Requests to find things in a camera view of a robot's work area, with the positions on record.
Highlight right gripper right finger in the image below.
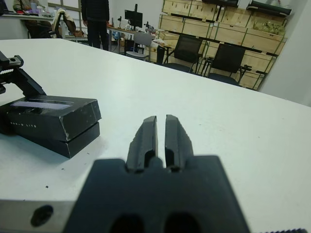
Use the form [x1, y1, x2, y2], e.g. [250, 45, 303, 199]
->
[164, 114, 195, 172]

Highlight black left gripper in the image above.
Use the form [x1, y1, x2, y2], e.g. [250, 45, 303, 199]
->
[0, 50, 47, 98]

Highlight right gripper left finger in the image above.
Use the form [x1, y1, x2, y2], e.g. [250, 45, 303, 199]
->
[126, 116, 159, 172]

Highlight black box lid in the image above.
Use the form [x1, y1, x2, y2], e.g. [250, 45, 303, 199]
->
[0, 95, 102, 143]

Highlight black box base white insert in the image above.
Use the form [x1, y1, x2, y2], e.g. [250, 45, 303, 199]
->
[14, 121, 101, 160]

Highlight white office desk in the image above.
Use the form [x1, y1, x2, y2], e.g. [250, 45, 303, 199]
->
[0, 13, 54, 41]

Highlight black office swivel chair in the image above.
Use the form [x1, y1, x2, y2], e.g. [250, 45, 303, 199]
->
[50, 8, 65, 39]

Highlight brown coat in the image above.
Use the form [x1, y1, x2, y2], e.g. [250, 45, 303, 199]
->
[62, 14, 76, 35]

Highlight seated person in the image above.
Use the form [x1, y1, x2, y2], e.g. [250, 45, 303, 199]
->
[13, 0, 56, 39]

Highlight standing person dark clothes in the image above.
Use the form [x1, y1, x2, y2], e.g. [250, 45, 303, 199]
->
[81, 0, 110, 51]

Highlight black mesh chair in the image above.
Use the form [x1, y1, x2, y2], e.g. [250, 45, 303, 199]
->
[161, 33, 204, 73]
[207, 43, 246, 87]

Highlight wooden crate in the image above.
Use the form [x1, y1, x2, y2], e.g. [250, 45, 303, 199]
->
[242, 50, 276, 73]
[244, 28, 287, 56]
[239, 70, 265, 90]
[190, 0, 221, 21]
[157, 31, 180, 47]
[162, 0, 193, 15]
[210, 24, 248, 47]
[183, 19, 214, 39]
[220, 7, 252, 27]
[158, 14, 186, 33]

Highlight grey plastic chair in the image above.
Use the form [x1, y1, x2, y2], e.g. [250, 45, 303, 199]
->
[125, 32, 153, 61]

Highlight black computer monitor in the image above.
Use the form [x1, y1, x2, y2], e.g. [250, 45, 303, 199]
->
[124, 3, 143, 31]

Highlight long black bag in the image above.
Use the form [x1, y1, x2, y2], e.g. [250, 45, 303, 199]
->
[201, 0, 240, 7]
[246, 0, 294, 17]

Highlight green packing material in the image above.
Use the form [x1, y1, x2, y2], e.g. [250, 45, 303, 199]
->
[252, 20, 285, 34]

